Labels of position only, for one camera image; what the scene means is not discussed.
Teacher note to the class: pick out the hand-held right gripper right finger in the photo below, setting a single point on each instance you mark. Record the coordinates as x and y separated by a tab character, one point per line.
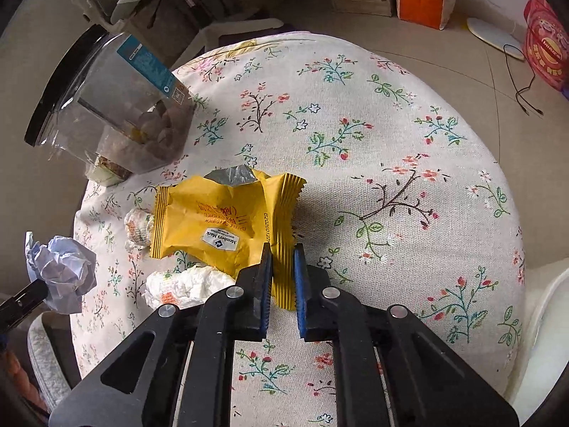
300	289

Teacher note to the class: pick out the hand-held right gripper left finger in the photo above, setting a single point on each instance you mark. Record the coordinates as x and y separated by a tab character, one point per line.
266	284

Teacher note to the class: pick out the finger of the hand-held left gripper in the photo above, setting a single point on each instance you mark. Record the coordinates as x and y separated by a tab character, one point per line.
22	302

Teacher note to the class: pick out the white paper ball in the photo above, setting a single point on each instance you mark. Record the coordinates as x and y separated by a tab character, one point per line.
62	271

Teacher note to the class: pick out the yellow snack wrapper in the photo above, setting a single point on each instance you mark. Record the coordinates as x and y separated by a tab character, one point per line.
209	222

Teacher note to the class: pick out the white trash bin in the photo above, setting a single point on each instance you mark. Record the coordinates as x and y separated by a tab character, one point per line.
542	320

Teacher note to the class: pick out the white fuzzy cloth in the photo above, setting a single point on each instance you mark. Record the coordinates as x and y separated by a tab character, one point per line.
44	356

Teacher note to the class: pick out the large crumpled white wrapper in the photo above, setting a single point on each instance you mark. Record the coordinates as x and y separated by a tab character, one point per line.
186	284

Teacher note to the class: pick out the small crumpled white wrapper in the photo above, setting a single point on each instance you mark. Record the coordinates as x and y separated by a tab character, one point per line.
138	229

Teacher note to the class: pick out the clear jar with yellow contents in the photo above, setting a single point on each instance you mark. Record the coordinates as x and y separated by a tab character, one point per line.
106	171

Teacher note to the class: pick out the clear jar with brown snacks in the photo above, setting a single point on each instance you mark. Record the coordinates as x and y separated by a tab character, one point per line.
102	98

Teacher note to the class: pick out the grey office chair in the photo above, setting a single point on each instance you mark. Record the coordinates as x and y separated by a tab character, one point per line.
178	4

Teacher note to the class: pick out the white round disc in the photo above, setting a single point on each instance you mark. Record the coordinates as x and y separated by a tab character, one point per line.
489	33

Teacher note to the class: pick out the red printed bucket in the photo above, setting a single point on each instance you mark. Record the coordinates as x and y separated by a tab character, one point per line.
546	44

